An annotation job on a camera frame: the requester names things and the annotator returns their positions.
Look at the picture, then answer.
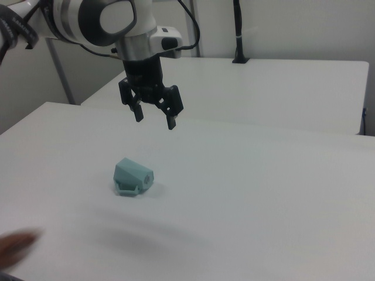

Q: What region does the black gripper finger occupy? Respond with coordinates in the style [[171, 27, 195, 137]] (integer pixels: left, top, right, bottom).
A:
[[118, 77, 145, 122], [156, 84, 185, 131]]

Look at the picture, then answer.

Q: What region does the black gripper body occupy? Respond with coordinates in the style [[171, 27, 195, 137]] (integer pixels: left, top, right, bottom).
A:
[[122, 55, 165, 105]]

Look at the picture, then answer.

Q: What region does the teal faceted plastic cup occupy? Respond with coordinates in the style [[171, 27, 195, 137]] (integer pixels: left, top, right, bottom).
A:
[[113, 157, 155, 197]]

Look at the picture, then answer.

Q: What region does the blurred person hand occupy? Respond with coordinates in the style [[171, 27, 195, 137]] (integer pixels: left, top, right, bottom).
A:
[[0, 227, 42, 270]]

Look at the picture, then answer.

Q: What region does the white table with rounded corners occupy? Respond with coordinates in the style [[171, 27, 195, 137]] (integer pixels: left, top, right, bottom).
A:
[[80, 56, 370, 136]]

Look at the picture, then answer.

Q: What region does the grey partition post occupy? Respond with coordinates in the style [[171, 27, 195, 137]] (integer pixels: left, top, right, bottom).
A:
[[184, 0, 203, 58], [45, 37, 76, 105]]

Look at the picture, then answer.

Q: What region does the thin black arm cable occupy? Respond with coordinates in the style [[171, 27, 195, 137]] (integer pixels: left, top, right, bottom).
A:
[[78, 0, 201, 60]]

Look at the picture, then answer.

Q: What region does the black cable conduit pole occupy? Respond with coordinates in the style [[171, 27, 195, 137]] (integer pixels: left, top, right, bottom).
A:
[[233, 0, 246, 61]]

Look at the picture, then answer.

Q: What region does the black printed strap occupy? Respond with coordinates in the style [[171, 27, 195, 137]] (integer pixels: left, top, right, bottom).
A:
[[0, 4, 40, 66]]

